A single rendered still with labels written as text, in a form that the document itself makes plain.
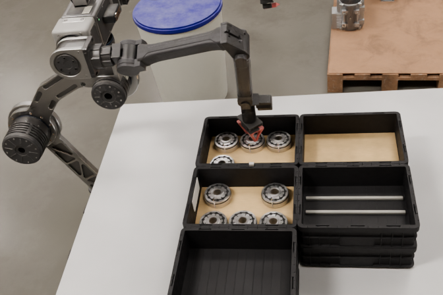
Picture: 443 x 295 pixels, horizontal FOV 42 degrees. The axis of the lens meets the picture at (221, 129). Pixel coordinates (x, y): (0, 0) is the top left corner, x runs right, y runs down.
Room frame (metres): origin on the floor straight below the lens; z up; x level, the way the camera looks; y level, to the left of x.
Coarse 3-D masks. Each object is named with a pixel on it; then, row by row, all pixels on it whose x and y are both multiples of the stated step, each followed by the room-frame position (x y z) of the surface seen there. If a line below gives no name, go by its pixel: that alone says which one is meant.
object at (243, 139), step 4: (256, 132) 1.84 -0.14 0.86; (244, 136) 1.83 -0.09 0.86; (260, 136) 1.82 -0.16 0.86; (240, 140) 1.81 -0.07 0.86; (244, 140) 1.81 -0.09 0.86; (260, 140) 1.79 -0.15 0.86; (244, 144) 1.78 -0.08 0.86; (248, 144) 1.78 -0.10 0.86; (252, 144) 1.77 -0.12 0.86; (256, 144) 1.77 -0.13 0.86; (260, 144) 1.77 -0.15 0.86
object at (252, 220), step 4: (236, 212) 1.42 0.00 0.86; (240, 212) 1.42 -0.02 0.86; (244, 212) 1.42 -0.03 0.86; (248, 212) 1.41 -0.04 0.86; (232, 216) 1.41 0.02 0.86; (236, 216) 1.41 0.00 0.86; (248, 216) 1.40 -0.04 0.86; (252, 216) 1.39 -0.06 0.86; (232, 220) 1.39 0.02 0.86; (252, 220) 1.38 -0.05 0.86
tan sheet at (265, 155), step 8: (240, 136) 1.87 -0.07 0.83; (264, 136) 1.85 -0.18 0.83; (240, 144) 1.82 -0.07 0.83; (208, 152) 1.81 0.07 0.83; (216, 152) 1.80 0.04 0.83; (232, 152) 1.78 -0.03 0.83; (240, 152) 1.77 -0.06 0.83; (264, 152) 1.75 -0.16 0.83; (272, 152) 1.74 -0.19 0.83; (288, 152) 1.72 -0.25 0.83; (208, 160) 1.76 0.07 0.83; (240, 160) 1.73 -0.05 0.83; (248, 160) 1.72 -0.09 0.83; (256, 160) 1.71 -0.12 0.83; (264, 160) 1.70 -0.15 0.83; (272, 160) 1.69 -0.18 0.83; (280, 160) 1.69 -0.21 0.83; (288, 160) 1.68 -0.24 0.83
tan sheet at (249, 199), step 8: (232, 192) 1.56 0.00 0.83; (240, 192) 1.55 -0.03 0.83; (248, 192) 1.54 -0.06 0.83; (256, 192) 1.53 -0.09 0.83; (200, 200) 1.54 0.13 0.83; (232, 200) 1.51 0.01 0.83; (240, 200) 1.51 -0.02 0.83; (248, 200) 1.50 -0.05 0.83; (256, 200) 1.49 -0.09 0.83; (200, 208) 1.50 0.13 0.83; (208, 208) 1.50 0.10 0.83; (224, 208) 1.48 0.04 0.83; (232, 208) 1.47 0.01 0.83; (240, 208) 1.47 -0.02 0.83; (248, 208) 1.46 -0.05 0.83; (256, 208) 1.45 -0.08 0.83; (264, 208) 1.45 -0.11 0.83; (272, 208) 1.44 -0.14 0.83; (280, 208) 1.43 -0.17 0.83; (288, 208) 1.43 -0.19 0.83; (200, 216) 1.46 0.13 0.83; (256, 216) 1.42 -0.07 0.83; (288, 216) 1.39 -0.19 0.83; (288, 224) 1.35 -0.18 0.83
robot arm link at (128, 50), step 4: (112, 44) 1.70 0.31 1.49; (116, 44) 1.69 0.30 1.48; (120, 44) 1.69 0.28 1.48; (124, 44) 1.70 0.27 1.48; (128, 44) 1.69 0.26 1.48; (132, 44) 1.69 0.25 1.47; (112, 48) 1.68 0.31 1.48; (116, 48) 1.68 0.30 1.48; (120, 48) 1.68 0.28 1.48; (124, 48) 1.68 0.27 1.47; (128, 48) 1.68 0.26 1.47; (132, 48) 1.68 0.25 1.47; (136, 48) 1.69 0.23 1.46; (112, 52) 1.67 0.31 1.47; (116, 52) 1.67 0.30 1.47; (120, 52) 1.67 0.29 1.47; (124, 52) 1.67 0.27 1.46; (128, 52) 1.67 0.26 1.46; (132, 52) 1.67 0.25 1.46; (136, 52) 1.67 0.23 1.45; (112, 56) 1.66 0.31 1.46; (116, 56) 1.65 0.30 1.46; (120, 56) 1.66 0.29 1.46; (124, 56) 1.66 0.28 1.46; (128, 56) 1.65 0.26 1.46; (132, 56) 1.65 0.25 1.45; (136, 56) 1.66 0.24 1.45; (112, 60) 1.66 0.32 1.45; (116, 60) 1.66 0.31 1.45; (116, 64) 1.67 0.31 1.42
